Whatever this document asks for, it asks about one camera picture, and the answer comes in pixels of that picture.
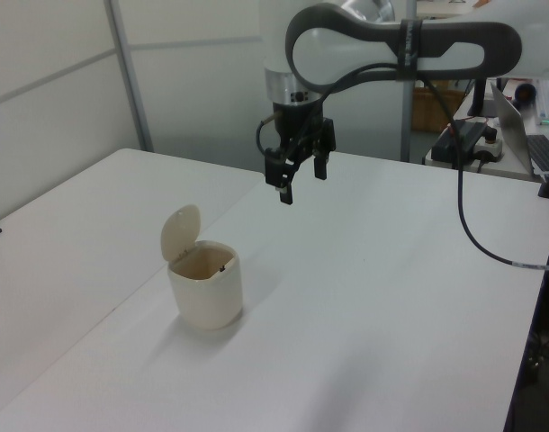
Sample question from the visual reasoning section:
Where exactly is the small cream bin with lid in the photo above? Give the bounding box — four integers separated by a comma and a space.
159, 203, 244, 332

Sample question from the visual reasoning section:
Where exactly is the black monitor stand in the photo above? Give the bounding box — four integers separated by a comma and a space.
466, 76, 499, 119

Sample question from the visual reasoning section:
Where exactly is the silver laptop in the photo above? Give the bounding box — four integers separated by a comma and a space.
489, 80, 549, 177

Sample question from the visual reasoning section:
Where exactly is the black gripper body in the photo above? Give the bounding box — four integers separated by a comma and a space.
272, 101, 337, 157

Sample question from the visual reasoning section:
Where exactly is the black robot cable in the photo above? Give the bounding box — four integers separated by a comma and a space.
255, 61, 549, 273

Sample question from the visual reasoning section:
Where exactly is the cardboard box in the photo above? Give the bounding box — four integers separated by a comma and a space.
412, 85, 465, 132

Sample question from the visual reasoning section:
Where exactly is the grey metal post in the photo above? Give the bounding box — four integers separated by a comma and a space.
398, 79, 415, 162

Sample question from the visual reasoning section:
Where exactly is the white emergency stop box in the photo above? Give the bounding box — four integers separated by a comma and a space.
472, 127, 506, 164

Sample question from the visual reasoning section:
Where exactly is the grey partition post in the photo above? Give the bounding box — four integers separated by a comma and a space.
103, 0, 155, 153

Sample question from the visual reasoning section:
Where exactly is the black power supply box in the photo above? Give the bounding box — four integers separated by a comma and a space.
437, 120, 488, 157

